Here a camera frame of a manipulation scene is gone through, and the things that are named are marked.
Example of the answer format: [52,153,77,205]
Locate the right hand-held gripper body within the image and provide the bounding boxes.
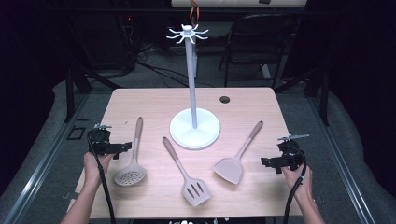
[275,133,311,172]

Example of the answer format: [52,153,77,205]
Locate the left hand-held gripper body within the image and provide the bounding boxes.
[87,123,120,156]

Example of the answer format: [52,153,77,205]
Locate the beige perforated skimmer spoon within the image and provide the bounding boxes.
[113,116,148,187]

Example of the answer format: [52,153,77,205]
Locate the beige solid spatula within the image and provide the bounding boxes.
[213,120,264,186]

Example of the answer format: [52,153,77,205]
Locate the beige slotted spatula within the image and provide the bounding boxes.
[162,135,212,208]

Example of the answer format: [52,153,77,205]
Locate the white utensil rack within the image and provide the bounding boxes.
[165,23,221,151]

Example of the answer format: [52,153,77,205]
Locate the person's left hand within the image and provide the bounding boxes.
[83,151,114,188]

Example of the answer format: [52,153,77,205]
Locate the person's right hand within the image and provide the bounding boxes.
[280,165,314,201]

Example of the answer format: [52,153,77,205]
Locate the dark equipment with red light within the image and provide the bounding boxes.
[115,12,138,73]

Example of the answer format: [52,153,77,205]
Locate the black folding chair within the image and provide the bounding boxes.
[218,13,298,90]

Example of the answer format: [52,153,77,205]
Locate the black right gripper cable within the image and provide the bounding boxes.
[282,145,308,224]

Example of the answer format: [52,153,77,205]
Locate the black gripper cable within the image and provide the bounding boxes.
[87,130,117,224]
[282,145,308,224]

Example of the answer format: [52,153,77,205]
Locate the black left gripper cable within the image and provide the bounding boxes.
[87,130,117,224]

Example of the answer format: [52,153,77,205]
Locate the aluminium floor rail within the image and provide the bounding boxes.
[306,92,377,224]
[1,92,90,224]

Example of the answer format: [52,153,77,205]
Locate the black metal stand frame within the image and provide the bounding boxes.
[274,66,331,127]
[64,66,122,123]

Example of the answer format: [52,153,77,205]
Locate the black floor cables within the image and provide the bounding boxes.
[136,43,216,89]

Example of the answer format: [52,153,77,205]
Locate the orange hanging cable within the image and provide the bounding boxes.
[189,0,201,29]

